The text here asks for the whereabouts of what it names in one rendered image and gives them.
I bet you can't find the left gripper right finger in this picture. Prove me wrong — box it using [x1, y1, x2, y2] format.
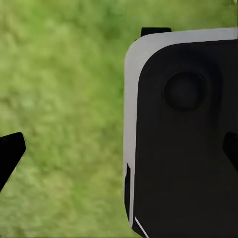
[222, 131, 238, 172]

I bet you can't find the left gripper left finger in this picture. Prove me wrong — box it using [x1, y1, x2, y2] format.
[0, 132, 26, 192]

